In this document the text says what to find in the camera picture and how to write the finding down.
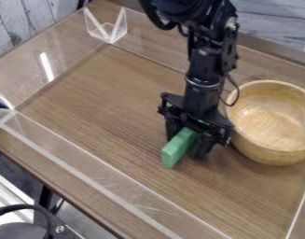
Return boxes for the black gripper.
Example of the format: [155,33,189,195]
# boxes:
[157,92,233,161]

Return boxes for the green rectangular block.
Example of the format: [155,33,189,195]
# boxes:
[161,128,197,168]

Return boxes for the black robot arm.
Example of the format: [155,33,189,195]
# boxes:
[139,0,239,160]

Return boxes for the brown wooden bowl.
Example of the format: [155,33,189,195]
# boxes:
[225,79,305,165]

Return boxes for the black table leg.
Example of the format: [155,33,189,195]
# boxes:
[39,186,53,209]

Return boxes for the black base with screw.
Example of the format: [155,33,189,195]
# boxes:
[33,208,85,239]

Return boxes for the clear acrylic corner bracket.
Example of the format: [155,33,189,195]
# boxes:
[84,7,127,44]

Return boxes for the black cable loop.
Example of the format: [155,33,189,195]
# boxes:
[0,204,52,239]

